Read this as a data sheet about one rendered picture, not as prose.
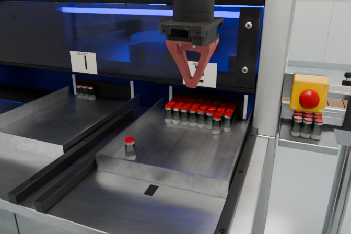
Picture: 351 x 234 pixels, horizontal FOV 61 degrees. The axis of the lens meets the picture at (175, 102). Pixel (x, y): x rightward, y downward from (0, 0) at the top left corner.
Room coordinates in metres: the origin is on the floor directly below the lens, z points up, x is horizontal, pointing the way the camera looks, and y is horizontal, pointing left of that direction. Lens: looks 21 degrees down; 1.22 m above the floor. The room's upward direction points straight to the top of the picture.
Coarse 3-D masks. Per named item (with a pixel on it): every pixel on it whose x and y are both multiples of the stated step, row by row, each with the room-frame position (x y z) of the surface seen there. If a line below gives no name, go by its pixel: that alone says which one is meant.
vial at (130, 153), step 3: (126, 144) 0.54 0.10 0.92; (129, 144) 0.53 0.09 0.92; (132, 144) 0.54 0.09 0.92; (126, 147) 0.53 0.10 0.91; (129, 147) 0.53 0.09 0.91; (132, 147) 0.54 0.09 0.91; (126, 150) 0.53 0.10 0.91; (129, 150) 0.53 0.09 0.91; (132, 150) 0.53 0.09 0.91; (126, 153) 0.53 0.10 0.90; (129, 153) 0.53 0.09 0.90; (132, 153) 0.53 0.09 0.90; (135, 153) 0.54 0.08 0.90; (126, 156) 0.54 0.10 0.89; (129, 156) 0.53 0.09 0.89; (132, 156) 0.53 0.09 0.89; (135, 156) 0.54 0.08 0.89; (129, 159) 0.53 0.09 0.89; (132, 159) 0.53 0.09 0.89
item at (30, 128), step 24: (48, 96) 0.85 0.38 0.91; (72, 96) 0.93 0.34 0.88; (0, 120) 0.70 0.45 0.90; (24, 120) 0.74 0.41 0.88; (48, 120) 0.74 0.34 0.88; (72, 120) 0.74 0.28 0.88; (96, 120) 0.74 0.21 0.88; (0, 144) 0.61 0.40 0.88; (24, 144) 0.58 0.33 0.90; (48, 144) 0.55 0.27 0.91; (72, 144) 0.57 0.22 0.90
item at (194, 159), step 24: (144, 120) 0.70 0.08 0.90; (240, 120) 0.74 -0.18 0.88; (120, 144) 0.59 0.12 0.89; (144, 144) 0.61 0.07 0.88; (168, 144) 0.61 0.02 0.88; (192, 144) 0.61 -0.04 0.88; (216, 144) 0.61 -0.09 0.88; (240, 144) 0.55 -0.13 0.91; (120, 168) 0.49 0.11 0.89; (144, 168) 0.47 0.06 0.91; (168, 168) 0.46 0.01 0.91; (192, 168) 0.51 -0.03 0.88; (216, 168) 0.51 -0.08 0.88; (216, 192) 0.42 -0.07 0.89
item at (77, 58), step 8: (72, 56) 0.84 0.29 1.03; (80, 56) 0.83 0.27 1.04; (88, 56) 0.82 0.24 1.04; (72, 64) 0.84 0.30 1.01; (80, 64) 0.83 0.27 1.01; (88, 64) 0.82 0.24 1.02; (96, 64) 0.81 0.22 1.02; (80, 72) 0.83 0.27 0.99; (88, 72) 0.82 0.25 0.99; (96, 72) 0.81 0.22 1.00
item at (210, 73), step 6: (192, 66) 0.71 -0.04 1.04; (210, 66) 0.70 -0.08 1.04; (216, 66) 0.69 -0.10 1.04; (192, 72) 0.71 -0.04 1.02; (204, 72) 0.70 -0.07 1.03; (210, 72) 0.70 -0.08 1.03; (216, 72) 0.69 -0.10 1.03; (204, 78) 0.70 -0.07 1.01; (210, 78) 0.70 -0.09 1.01; (198, 84) 0.71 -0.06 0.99; (204, 84) 0.70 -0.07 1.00; (210, 84) 0.70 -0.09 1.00
